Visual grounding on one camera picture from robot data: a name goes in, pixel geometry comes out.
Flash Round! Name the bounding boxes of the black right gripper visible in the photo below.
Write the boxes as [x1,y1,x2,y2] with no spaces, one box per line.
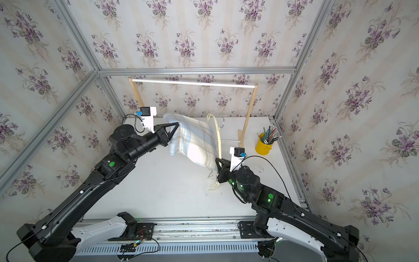
[215,156,252,204]

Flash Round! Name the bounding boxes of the plaid blue cream scarf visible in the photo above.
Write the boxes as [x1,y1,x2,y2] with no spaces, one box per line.
[163,113,221,191]

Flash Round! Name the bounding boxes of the cream wooden clothes hanger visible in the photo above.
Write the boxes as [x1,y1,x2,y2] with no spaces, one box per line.
[206,113,224,158]

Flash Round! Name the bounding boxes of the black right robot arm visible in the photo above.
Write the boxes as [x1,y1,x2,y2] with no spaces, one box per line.
[215,158,360,262]

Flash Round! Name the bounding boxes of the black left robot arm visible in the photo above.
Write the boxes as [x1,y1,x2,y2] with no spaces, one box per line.
[17,122,179,262]

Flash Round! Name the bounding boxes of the yellow pen cup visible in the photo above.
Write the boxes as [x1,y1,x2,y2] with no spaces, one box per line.
[255,133,273,156]

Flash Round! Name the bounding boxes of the pens in cup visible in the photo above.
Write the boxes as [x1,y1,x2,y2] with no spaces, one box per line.
[259,126,281,145]

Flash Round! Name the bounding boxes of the wooden clothes rack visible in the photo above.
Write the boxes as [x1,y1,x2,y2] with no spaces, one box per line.
[129,78,259,147]

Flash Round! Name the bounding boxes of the small circuit board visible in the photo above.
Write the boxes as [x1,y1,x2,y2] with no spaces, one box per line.
[119,243,137,253]

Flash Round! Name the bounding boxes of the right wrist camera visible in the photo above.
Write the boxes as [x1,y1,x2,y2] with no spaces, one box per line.
[230,147,246,172]

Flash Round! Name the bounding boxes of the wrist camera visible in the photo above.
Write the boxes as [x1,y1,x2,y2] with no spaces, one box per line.
[230,147,246,172]
[135,107,157,133]

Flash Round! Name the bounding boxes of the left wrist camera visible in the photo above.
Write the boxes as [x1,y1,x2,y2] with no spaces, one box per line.
[135,107,157,133]

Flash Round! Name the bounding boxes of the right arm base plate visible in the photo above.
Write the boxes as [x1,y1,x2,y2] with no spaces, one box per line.
[237,221,272,239]

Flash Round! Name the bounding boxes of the aluminium rail base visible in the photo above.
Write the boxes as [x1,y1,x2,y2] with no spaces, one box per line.
[76,217,290,261]

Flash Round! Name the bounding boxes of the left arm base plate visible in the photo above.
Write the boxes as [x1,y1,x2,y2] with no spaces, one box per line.
[108,223,155,241]

